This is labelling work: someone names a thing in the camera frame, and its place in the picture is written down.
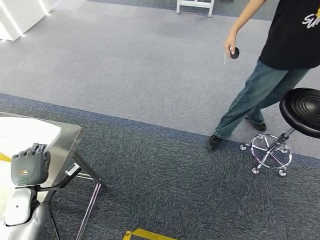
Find person's hand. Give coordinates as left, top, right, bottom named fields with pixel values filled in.
left=223, top=30, right=238, bottom=57

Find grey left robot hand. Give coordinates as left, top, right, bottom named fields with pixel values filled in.
left=11, top=143, right=51, bottom=187

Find white curved plastic shell part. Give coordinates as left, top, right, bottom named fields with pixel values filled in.
left=0, top=116, right=62, bottom=159

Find stainless steel workbench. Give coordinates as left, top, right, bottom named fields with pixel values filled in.
left=0, top=111, right=109, bottom=240

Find person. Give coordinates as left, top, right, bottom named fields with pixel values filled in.
left=207, top=0, right=320, bottom=151

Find black stool chrome base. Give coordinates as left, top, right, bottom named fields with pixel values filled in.
left=239, top=87, right=320, bottom=178

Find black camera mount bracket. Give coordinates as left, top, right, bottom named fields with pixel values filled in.
left=16, top=167, right=82, bottom=193

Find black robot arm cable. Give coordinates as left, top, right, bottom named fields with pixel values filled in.
left=48, top=190, right=62, bottom=240

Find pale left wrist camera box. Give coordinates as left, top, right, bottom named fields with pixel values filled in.
left=65, top=162, right=81, bottom=177

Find small white table frame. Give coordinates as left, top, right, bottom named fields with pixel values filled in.
left=176, top=0, right=216, bottom=18

